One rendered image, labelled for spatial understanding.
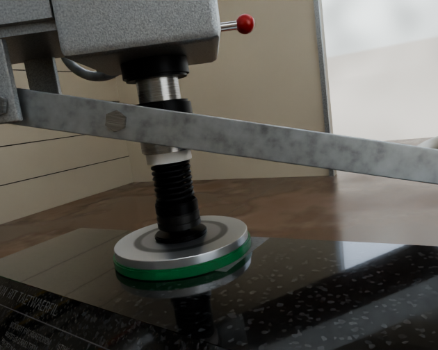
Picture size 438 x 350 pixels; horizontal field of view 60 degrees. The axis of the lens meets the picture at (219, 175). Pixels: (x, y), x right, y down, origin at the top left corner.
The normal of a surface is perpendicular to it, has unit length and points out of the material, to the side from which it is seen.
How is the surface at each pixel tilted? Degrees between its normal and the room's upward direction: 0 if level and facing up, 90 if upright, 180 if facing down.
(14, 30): 90
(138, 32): 90
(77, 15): 90
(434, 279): 0
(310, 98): 90
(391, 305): 0
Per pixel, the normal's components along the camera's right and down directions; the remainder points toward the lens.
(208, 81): -0.50, 0.20
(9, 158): 0.86, -0.04
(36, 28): 0.02, 0.15
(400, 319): -0.14, -0.98
